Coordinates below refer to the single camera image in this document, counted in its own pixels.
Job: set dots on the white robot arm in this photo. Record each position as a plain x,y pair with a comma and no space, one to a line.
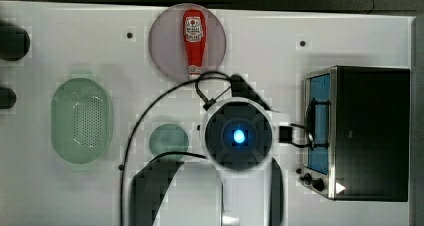
234,181

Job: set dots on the black toaster oven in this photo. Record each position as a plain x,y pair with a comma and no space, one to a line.
357,128

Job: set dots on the green plastic cup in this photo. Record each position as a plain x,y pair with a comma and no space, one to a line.
168,138

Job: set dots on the grey round plate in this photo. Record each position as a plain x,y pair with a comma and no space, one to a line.
166,45

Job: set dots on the red ketchup bottle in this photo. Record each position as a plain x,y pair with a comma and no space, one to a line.
194,37

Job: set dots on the green plastic colander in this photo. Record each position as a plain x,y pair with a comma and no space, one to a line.
81,120

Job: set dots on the black cylindrical holder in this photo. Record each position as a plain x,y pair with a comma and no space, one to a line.
14,42

